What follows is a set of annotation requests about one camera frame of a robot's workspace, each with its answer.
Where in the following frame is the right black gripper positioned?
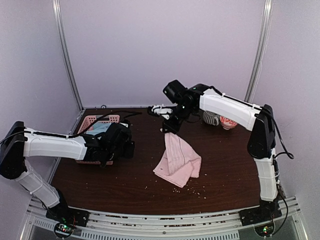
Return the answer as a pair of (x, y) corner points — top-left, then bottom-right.
(163, 102), (196, 134)

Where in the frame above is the pink towel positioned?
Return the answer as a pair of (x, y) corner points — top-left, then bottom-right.
(153, 133), (202, 188)

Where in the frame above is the pink plastic basket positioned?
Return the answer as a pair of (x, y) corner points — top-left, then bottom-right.
(74, 114), (121, 166)

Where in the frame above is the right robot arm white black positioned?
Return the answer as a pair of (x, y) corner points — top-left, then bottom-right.
(154, 80), (278, 221)

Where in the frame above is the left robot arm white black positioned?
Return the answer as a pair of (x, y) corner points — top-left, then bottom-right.
(0, 121), (135, 222)

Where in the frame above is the blue towel back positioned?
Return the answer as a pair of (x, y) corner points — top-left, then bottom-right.
(86, 122), (111, 135)

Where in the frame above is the striped grey mug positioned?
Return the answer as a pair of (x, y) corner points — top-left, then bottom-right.
(202, 111), (220, 126)

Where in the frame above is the red patterned bowl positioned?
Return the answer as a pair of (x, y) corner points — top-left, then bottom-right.
(219, 116), (238, 130)

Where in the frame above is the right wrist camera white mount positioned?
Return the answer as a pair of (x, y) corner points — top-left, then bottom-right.
(147, 104), (173, 120)

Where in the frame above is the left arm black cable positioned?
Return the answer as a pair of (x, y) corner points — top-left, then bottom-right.
(0, 111), (143, 148)

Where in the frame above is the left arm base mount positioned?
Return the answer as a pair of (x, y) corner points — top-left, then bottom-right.
(45, 208), (90, 239)

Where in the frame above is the front aluminium rail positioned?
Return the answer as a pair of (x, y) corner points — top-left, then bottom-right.
(17, 197), (310, 240)

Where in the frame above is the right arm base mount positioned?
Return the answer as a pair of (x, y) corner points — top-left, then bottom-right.
(238, 206), (282, 238)

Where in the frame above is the right aluminium frame post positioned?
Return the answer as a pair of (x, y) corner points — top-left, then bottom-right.
(244, 0), (273, 103)

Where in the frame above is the aluminium frame post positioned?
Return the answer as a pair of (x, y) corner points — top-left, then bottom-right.
(244, 0), (273, 103)
(52, 0), (84, 112)

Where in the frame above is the left aluminium frame post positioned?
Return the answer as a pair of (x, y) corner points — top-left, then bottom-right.
(52, 0), (84, 112)

